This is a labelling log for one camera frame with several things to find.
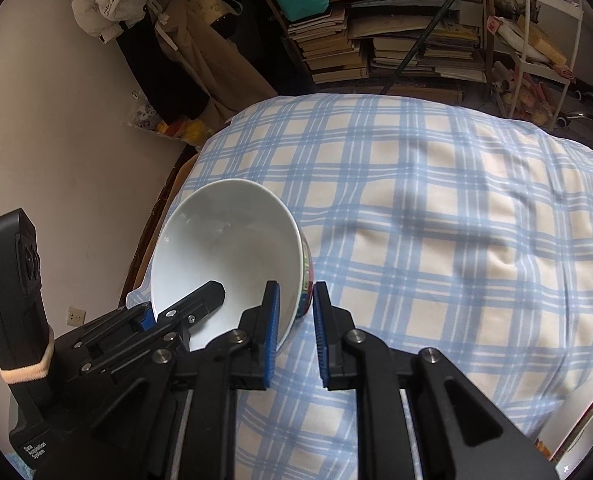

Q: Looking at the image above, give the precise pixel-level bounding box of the red bowl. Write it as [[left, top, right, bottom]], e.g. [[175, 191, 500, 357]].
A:
[[150, 179, 313, 350]]

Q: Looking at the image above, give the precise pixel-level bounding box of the large white bowl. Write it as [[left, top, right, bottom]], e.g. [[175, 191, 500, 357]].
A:
[[535, 377, 593, 479]]

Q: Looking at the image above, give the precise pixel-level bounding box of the blue plaid cloth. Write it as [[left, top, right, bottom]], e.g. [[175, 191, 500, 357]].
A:
[[126, 91, 593, 480]]

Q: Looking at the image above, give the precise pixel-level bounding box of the brown coat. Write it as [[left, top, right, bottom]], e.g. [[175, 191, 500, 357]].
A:
[[154, 0, 277, 130]]

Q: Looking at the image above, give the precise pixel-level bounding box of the stack of books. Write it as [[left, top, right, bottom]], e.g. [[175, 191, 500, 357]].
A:
[[288, 6, 368, 84]]

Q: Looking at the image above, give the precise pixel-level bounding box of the black reaching pole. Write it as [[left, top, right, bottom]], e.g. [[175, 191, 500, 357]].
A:
[[380, 0, 456, 96]]

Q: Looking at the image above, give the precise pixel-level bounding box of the white utility cart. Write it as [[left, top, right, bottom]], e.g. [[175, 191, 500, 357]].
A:
[[495, 0, 584, 129]]

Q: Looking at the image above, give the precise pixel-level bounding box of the wall socket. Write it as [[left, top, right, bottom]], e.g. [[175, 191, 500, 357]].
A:
[[66, 307, 86, 327]]

